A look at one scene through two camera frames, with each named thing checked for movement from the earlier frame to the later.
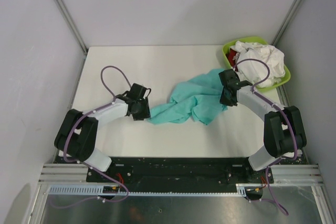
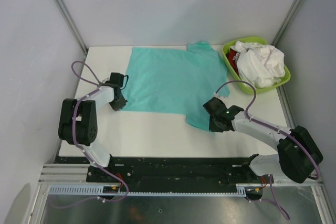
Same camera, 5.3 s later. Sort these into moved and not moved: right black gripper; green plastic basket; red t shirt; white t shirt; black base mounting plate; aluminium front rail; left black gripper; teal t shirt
Moved: right black gripper; teal t shirt; left black gripper
Not moved: aluminium front rail; black base mounting plate; green plastic basket; red t shirt; white t shirt
